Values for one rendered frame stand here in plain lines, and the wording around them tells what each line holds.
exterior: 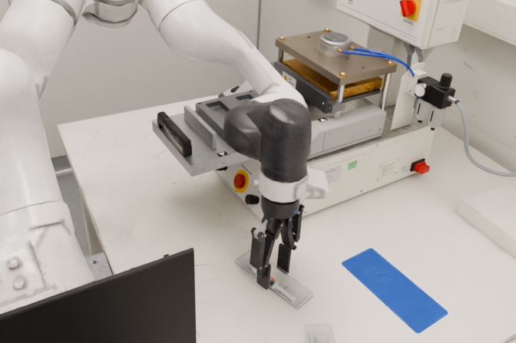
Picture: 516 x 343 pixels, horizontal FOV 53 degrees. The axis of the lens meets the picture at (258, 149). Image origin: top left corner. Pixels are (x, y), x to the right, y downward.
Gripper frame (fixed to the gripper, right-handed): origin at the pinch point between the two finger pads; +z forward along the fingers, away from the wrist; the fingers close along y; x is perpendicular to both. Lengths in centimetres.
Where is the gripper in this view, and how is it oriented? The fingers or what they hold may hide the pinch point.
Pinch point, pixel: (273, 267)
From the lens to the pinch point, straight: 113.0
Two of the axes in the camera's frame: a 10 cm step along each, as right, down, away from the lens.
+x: 7.2, 4.1, -5.6
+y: -6.9, 3.6, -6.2
